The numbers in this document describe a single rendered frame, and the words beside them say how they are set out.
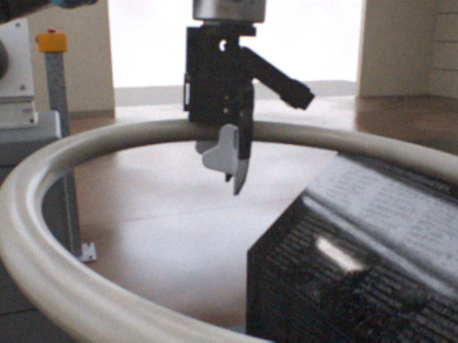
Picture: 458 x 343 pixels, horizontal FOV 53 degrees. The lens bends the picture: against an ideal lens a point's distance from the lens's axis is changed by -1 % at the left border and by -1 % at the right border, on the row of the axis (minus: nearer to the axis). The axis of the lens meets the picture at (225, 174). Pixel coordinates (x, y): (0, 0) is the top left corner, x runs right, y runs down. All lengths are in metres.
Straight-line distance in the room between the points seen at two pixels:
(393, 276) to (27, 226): 0.63
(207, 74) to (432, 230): 0.46
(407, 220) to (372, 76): 8.23
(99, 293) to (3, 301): 1.03
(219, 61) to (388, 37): 8.65
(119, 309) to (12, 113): 1.04
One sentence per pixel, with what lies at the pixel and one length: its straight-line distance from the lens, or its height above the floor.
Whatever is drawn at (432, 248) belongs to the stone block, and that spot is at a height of 0.74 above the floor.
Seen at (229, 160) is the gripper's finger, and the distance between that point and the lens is 0.58.
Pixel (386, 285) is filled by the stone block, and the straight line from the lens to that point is 0.80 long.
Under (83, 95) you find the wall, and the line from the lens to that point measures 7.23.
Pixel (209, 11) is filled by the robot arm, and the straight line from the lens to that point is 0.56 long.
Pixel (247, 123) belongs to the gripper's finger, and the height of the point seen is 0.96.
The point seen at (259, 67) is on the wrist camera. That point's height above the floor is 1.02.
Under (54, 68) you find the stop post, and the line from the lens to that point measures 2.21.
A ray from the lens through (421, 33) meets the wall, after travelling 9.68.
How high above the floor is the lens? 1.06
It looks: 17 degrees down
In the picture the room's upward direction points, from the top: straight up
